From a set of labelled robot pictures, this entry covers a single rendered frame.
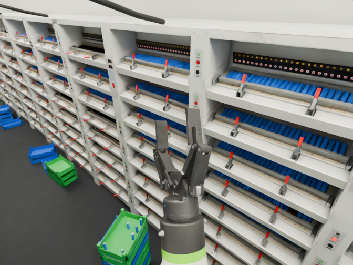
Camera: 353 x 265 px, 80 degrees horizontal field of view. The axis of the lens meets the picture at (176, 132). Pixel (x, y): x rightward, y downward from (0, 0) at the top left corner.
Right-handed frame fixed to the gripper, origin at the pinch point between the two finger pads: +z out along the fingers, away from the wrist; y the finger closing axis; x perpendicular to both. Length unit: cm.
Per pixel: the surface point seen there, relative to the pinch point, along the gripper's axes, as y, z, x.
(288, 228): -24, -46, -73
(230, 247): -64, -67, -73
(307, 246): -17, -52, -74
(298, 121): -2, 1, -54
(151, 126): -91, 13, -36
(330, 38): 14, 23, -46
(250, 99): -17, 13, -47
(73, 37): -145, 96, 6
